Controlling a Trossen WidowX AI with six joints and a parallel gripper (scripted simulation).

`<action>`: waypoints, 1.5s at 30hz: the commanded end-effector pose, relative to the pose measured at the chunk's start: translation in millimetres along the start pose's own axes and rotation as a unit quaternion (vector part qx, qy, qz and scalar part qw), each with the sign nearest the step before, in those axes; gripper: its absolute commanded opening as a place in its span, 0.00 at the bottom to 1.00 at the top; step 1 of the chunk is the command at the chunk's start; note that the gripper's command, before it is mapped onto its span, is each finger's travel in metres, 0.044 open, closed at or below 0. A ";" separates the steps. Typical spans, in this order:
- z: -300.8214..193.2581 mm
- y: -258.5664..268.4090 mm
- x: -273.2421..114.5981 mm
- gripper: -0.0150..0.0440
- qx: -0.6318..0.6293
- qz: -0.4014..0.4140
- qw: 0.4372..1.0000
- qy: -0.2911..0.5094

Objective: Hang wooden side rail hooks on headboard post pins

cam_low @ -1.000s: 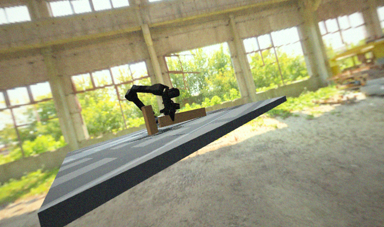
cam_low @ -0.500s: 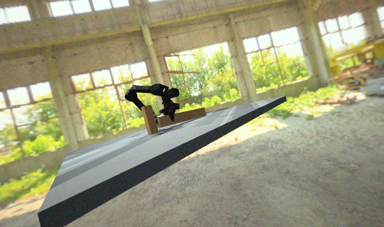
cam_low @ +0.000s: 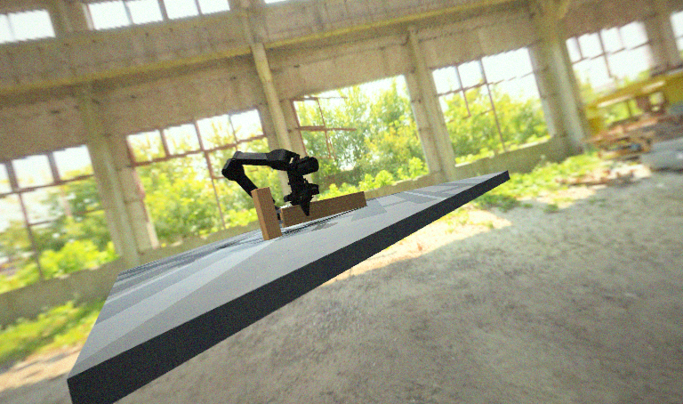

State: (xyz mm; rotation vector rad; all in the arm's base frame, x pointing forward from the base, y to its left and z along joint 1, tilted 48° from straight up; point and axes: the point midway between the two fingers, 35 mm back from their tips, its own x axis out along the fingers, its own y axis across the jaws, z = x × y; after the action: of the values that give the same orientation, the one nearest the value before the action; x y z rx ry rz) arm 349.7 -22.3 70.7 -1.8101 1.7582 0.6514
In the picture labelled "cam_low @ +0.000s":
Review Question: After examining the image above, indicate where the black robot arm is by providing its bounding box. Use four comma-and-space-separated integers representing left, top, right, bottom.
221, 149, 319, 197

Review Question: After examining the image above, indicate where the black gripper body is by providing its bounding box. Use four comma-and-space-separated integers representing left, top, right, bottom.
284, 176, 319, 202

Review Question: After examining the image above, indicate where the brown wooden post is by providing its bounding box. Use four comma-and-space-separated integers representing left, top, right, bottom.
251, 187, 282, 240

